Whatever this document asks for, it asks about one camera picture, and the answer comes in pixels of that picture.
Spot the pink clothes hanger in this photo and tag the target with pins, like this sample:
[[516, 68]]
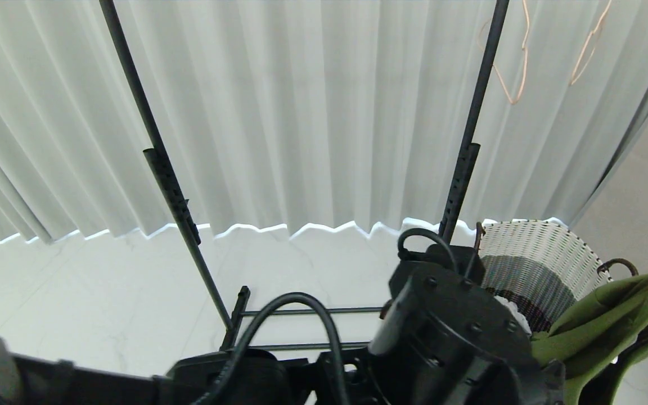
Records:
[[524, 73], [583, 59]]

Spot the green printed shirt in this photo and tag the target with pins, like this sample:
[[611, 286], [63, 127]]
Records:
[[594, 326]]

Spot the black clothes rack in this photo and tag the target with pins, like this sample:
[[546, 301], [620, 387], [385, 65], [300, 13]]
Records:
[[170, 191]]

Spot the white laundry basket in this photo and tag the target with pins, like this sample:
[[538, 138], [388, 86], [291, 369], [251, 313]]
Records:
[[532, 239]]

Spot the white curtain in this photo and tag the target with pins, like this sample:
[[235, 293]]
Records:
[[301, 112]]

